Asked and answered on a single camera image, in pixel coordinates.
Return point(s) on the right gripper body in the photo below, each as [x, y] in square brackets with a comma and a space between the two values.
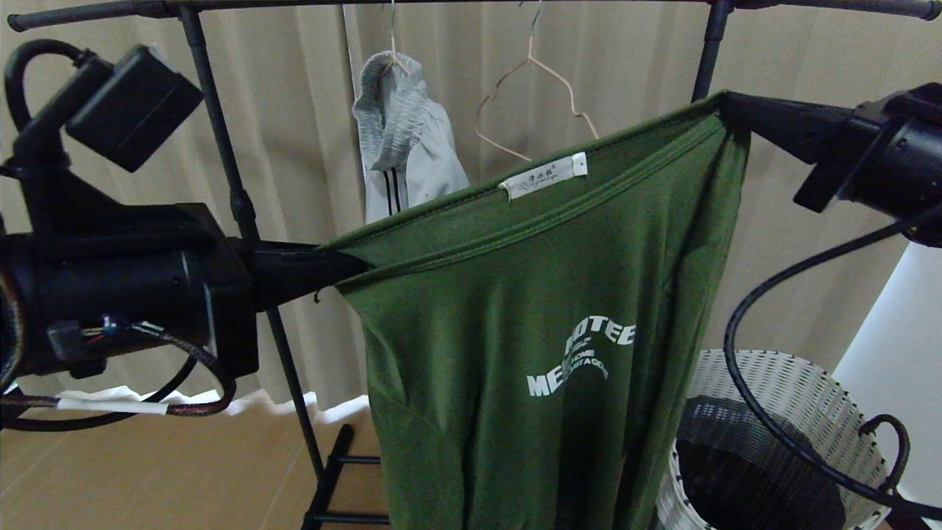
[890, 162]

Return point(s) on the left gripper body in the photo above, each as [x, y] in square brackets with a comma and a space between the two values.
[132, 294]

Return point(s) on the pale grey shorts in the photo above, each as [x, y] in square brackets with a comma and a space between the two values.
[412, 140]

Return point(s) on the pink clothes hanger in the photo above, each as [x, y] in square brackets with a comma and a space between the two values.
[548, 68]
[394, 44]

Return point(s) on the green garment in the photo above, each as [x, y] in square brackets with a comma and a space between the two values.
[515, 294]

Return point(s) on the black clothes rack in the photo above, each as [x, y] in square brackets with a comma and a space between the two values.
[221, 125]

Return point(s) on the white laundry basket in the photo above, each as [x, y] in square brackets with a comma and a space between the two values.
[795, 383]

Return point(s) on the beige curtain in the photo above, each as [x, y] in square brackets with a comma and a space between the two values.
[809, 59]

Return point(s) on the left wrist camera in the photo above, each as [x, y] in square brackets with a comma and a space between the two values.
[132, 110]

